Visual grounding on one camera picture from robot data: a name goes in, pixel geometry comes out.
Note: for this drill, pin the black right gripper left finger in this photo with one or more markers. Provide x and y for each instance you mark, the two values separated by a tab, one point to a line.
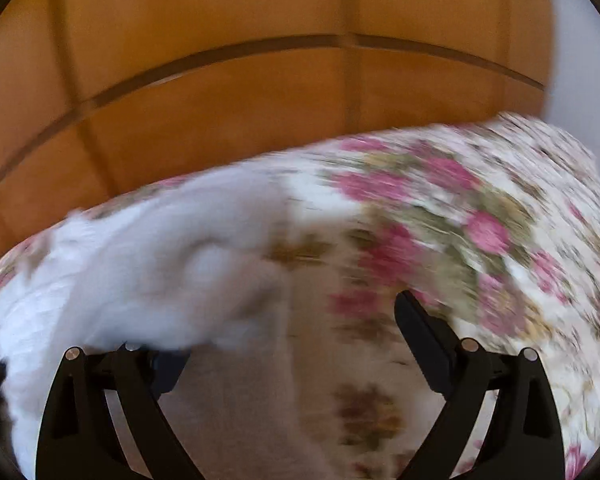
102	418

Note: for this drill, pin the white knitted sweater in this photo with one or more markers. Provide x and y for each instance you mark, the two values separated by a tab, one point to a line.
187	272

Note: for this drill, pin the floral quilted bedspread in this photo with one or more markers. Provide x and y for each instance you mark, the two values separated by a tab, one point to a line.
444	320

